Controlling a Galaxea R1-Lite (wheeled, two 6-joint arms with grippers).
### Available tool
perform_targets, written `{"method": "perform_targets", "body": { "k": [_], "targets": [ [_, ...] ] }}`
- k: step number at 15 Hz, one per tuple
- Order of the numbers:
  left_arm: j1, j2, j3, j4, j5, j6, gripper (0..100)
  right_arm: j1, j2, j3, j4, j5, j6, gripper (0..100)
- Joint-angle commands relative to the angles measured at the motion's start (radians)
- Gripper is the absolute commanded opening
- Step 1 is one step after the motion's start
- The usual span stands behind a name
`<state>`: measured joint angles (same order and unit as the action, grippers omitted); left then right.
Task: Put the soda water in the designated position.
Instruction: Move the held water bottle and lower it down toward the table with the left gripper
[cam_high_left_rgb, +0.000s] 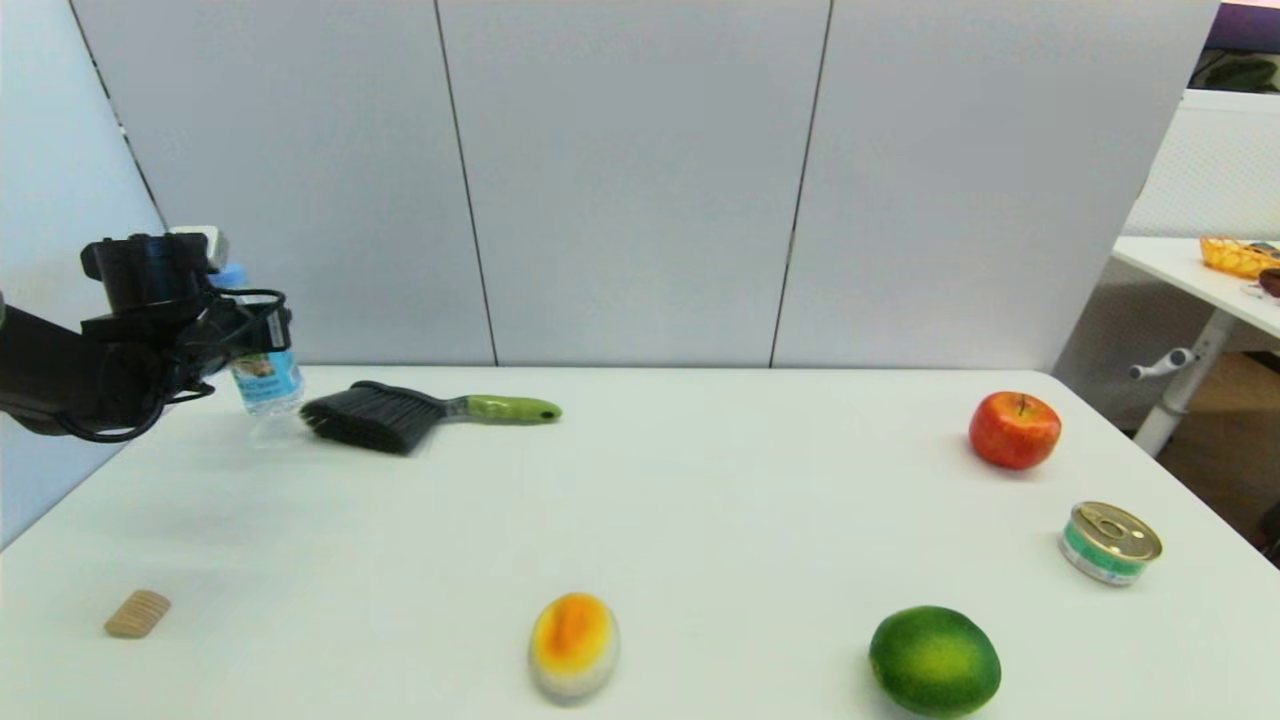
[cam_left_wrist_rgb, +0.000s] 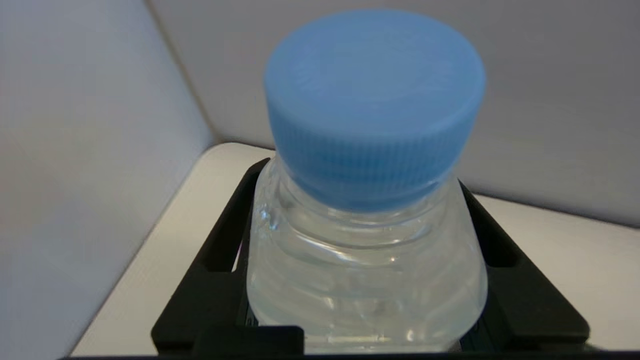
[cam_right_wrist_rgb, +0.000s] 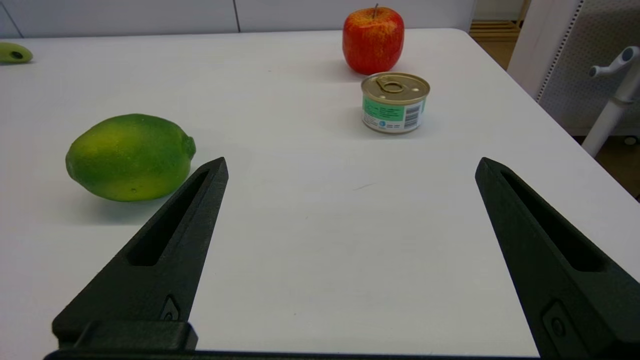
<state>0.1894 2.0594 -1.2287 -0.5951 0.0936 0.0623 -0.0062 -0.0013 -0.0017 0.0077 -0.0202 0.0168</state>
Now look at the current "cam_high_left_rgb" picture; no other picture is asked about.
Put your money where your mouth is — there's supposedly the clear soda water bottle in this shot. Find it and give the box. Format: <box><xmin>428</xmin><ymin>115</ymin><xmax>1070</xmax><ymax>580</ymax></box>
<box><xmin>213</xmin><ymin>262</ymin><xmax>306</xmax><ymax>419</ymax></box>

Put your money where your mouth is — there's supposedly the ridged wooden half-round block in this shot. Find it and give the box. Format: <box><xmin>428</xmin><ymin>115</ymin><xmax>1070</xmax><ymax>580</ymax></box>
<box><xmin>104</xmin><ymin>589</ymin><xmax>172</xmax><ymax>640</ymax></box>

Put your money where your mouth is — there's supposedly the toy half egg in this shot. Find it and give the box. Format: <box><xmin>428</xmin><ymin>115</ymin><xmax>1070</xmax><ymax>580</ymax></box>
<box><xmin>528</xmin><ymin>592</ymin><xmax>621</xmax><ymax>699</ymax></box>

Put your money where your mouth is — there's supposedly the green lime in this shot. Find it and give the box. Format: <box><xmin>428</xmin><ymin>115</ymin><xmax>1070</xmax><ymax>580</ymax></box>
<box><xmin>868</xmin><ymin>605</ymin><xmax>1003</xmax><ymax>718</ymax></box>

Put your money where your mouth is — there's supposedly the red apple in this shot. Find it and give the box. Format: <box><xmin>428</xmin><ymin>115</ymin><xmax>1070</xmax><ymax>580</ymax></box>
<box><xmin>968</xmin><ymin>391</ymin><xmax>1063</xmax><ymax>471</ymax></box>

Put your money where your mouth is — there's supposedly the round tin can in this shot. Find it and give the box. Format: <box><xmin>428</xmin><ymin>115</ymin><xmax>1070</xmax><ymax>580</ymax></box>
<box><xmin>1059</xmin><ymin>500</ymin><xmax>1164</xmax><ymax>587</ymax></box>

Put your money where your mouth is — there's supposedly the white background table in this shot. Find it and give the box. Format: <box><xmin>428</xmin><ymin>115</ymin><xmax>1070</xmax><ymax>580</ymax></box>
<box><xmin>1108</xmin><ymin>236</ymin><xmax>1280</xmax><ymax>459</ymax></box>

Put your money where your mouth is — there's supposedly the white mesh partition panel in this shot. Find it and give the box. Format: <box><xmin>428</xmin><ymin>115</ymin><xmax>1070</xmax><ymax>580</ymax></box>
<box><xmin>1050</xmin><ymin>88</ymin><xmax>1280</xmax><ymax>401</ymax></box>

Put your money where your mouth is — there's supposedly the green plant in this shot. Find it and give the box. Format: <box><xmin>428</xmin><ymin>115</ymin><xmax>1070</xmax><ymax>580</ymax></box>
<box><xmin>1188</xmin><ymin>55</ymin><xmax>1280</xmax><ymax>94</ymax></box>

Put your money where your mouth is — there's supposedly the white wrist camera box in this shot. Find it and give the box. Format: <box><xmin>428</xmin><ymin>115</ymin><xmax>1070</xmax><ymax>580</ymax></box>
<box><xmin>168</xmin><ymin>226</ymin><xmax>230</xmax><ymax>273</ymax></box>

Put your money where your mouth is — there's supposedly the black brush with green handle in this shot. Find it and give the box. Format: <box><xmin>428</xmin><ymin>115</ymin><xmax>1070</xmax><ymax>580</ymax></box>
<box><xmin>300</xmin><ymin>381</ymin><xmax>563</xmax><ymax>457</ymax></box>

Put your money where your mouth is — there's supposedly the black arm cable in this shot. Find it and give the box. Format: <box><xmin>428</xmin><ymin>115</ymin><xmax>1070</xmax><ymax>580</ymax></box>
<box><xmin>55</xmin><ymin>288</ymin><xmax>291</xmax><ymax>443</ymax></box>

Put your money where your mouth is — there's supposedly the white table crank handle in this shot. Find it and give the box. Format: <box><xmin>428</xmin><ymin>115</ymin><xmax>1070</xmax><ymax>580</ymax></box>
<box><xmin>1130</xmin><ymin>346</ymin><xmax>1198</xmax><ymax>382</ymax></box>

